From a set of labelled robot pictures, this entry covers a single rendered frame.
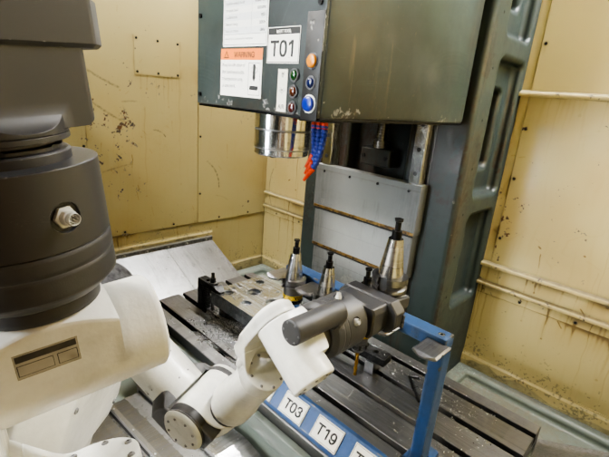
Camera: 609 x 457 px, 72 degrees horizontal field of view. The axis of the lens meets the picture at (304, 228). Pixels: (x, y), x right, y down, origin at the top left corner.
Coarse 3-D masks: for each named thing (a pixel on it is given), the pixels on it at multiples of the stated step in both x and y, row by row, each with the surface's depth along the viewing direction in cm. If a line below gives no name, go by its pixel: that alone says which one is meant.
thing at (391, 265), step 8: (392, 240) 70; (400, 240) 70; (392, 248) 70; (400, 248) 70; (384, 256) 72; (392, 256) 71; (400, 256) 71; (384, 264) 71; (392, 264) 71; (400, 264) 71; (384, 272) 71; (392, 272) 71; (400, 272) 71
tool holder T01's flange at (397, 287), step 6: (372, 270) 74; (372, 276) 73; (378, 276) 72; (372, 282) 74; (378, 282) 72; (384, 282) 72; (390, 282) 70; (396, 282) 70; (402, 282) 71; (378, 288) 73; (384, 288) 72; (390, 288) 71; (396, 288) 71; (402, 288) 72; (390, 294) 71; (396, 294) 71; (402, 294) 72
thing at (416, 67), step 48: (288, 0) 83; (336, 0) 77; (384, 0) 87; (432, 0) 99; (480, 0) 115; (240, 48) 95; (336, 48) 80; (384, 48) 91; (432, 48) 104; (288, 96) 87; (336, 96) 84; (384, 96) 95; (432, 96) 111
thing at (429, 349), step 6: (420, 342) 84; (426, 342) 84; (432, 342) 84; (438, 342) 84; (414, 348) 81; (420, 348) 81; (426, 348) 82; (432, 348) 82; (438, 348) 82; (444, 348) 82; (420, 354) 80; (426, 354) 80; (432, 354) 80; (438, 354) 80; (444, 354) 81; (432, 360) 79; (438, 360) 79
